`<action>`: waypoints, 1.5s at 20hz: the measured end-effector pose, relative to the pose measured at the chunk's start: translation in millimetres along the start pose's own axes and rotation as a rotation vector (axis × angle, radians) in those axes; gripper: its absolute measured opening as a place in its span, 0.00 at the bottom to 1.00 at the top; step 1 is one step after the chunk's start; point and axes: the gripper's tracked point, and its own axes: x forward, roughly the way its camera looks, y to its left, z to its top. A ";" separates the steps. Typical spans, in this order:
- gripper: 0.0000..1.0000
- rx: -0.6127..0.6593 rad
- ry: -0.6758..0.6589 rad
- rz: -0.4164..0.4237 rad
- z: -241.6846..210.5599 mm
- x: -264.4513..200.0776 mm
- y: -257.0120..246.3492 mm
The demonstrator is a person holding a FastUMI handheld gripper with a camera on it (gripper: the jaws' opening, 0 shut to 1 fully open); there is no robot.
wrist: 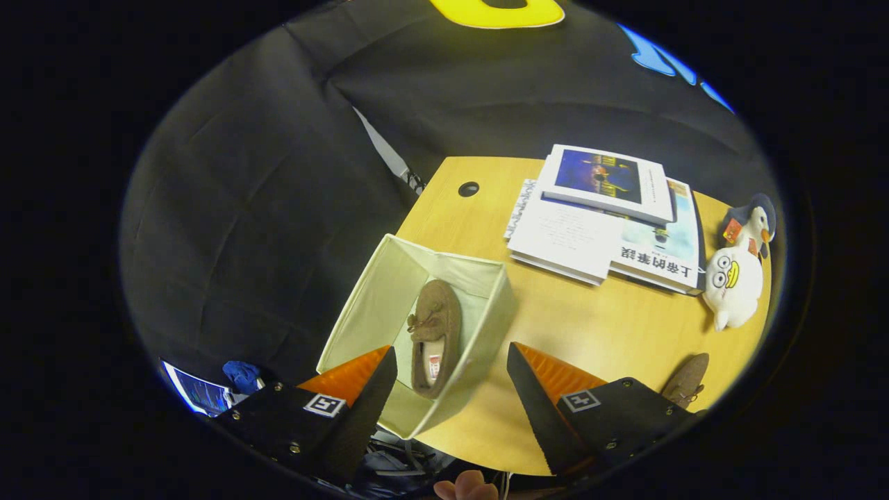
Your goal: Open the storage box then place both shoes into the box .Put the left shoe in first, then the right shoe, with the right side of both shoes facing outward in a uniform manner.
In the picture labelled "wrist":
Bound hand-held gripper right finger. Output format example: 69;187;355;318
506;341;701;487

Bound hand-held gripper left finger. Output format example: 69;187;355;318
210;344;399;488

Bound cream fabric storage box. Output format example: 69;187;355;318
316;233;520;441

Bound brown moccasin shoe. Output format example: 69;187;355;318
660;352;711;410
406;278;464;401

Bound white open book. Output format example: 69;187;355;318
506;179;626;287

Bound blue cloth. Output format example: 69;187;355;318
222;360;265;397

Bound blue lit screen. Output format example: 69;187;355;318
161;359;233;417

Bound black and white patterned booklet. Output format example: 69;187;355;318
503;178;538;242

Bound white duck plush toy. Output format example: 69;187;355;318
701;247;765;332

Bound book with blue picture cover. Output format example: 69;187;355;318
538;144;676;226

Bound grey penguin plush toy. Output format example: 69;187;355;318
719;193;777;261

